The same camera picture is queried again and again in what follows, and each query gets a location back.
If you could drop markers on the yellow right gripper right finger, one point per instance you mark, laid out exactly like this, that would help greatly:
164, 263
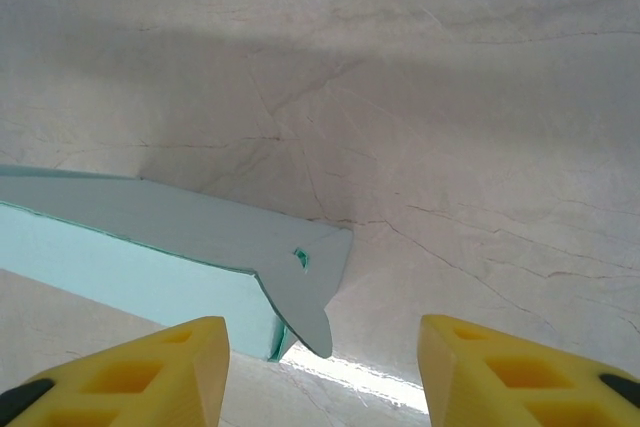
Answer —
525, 382

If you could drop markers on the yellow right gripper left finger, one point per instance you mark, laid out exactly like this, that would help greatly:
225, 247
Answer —
125, 382

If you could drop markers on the light blue paper box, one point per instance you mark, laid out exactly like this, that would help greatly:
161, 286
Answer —
150, 227

